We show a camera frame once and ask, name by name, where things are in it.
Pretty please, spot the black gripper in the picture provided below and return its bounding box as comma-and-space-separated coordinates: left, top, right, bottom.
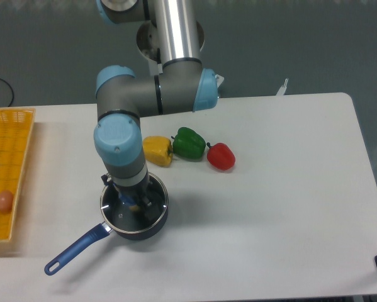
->
101, 173, 163, 223

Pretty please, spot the glass pot lid blue knob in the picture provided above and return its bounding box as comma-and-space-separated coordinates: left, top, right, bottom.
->
100, 173, 169, 240

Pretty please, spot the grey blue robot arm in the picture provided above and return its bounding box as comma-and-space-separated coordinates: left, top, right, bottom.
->
94, 1, 218, 221

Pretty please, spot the toasted bread piece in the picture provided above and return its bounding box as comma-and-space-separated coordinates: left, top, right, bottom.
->
128, 204, 142, 213

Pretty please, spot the yellow bell pepper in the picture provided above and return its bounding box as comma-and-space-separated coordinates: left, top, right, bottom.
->
143, 136, 173, 167

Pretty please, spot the green bell pepper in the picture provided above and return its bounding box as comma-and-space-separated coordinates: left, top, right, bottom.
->
172, 127, 206, 160

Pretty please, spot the red bell pepper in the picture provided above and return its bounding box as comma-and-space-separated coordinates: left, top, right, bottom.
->
206, 142, 236, 171

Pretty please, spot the brown egg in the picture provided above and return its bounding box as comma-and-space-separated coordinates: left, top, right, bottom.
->
0, 190, 14, 213

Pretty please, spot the yellow plastic basket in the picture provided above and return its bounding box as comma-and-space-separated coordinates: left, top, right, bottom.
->
0, 107, 36, 242

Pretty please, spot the dark pot blue handle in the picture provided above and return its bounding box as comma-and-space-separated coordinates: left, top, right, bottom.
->
44, 173, 169, 276

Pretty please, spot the black cable loop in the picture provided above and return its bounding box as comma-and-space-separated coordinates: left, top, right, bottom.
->
0, 77, 14, 108

